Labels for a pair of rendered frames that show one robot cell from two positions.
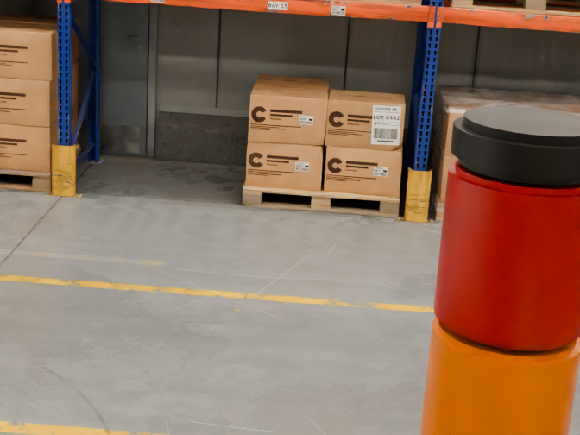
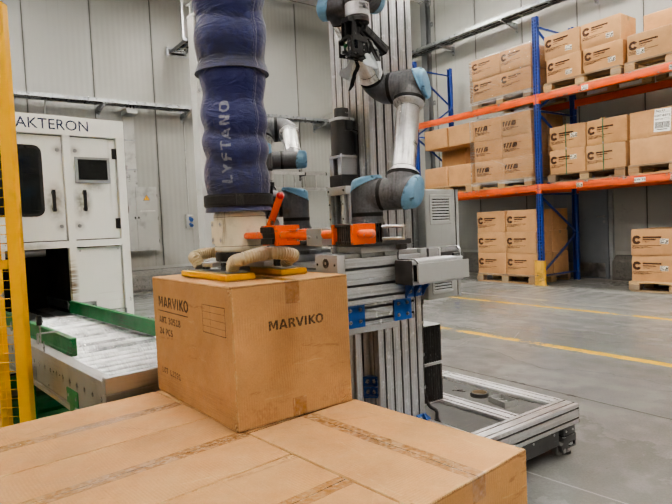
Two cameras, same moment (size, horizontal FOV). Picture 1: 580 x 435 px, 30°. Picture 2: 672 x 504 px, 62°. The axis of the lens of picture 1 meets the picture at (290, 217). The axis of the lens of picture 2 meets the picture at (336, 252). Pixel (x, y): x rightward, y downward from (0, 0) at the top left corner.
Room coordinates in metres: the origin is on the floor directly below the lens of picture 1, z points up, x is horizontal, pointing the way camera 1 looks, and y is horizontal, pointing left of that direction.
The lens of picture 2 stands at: (-0.02, -3.33, 1.10)
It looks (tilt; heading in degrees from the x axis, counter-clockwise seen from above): 3 degrees down; 52
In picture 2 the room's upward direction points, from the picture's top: 3 degrees counter-clockwise
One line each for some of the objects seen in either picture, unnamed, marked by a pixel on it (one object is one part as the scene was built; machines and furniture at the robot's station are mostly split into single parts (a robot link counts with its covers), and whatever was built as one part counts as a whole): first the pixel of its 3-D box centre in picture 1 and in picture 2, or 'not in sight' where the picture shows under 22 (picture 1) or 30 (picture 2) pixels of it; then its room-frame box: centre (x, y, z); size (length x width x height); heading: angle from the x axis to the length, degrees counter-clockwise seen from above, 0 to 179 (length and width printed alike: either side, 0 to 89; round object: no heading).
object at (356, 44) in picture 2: not in sight; (356, 39); (1.11, -2.00, 1.66); 0.09 x 0.08 x 0.12; 178
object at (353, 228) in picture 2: not in sight; (353, 234); (0.86, -2.26, 1.07); 0.08 x 0.07 x 0.05; 90
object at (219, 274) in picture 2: not in sight; (215, 269); (0.77, -1.66, 0.97); 0.34 x 0.10 x 0.05; 90
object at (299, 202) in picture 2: not in sight; (293, 202); (1.35, -1.26, 1.20); 0.13 x 0.12 x 0.14; 149
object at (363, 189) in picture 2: not in sight; (368, 194); (1.34, -1.76, 1.20); 0.13 x 0.12 x 0.14; 114
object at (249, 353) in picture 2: not in sight; (246, 335); (0.86, -1.67, 0.74); 0.60 x 0.40 x 0.40; 90
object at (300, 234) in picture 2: not in sight; (303, 233); (0.98, -1.86, 1.07); 0.93 x 0.30 x 0.04; 90
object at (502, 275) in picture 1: (517, 247); not in sight; (0.34, -0.07, 2.30); 0.05 x 0.05 x 0.05
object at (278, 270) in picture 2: not in sight; (267, 265); (0.96, -1.66, 0.97); 0.34 x 0.10 x 0.05; 90
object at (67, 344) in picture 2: not in sight; (21, 328); (0.47, 0.20, 0.60); 1.60 x 0.10 x 0.09; 94
